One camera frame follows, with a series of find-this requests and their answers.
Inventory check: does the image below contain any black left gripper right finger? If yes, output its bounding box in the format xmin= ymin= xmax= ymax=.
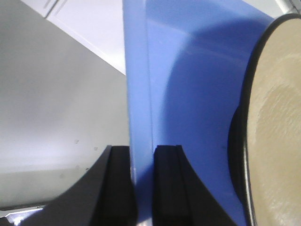
xmin=152 ymin=145 xmax=242 ymax=226

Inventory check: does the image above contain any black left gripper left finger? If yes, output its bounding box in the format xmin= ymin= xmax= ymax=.
xmin=21 ymin=145 xmax=137 ymax=226

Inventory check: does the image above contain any beige plate with black rim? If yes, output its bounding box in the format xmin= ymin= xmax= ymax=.
xmin=228 ymin=13 xmax=301 ymax=226

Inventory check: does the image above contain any blue plastic tray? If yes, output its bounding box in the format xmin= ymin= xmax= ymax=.
xmin=123 ymin=0 xmax=273 ymax=226

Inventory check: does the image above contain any white wall cabinet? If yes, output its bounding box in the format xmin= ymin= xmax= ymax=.
xmin=23 ymin=0 xmax=126 ymax=74

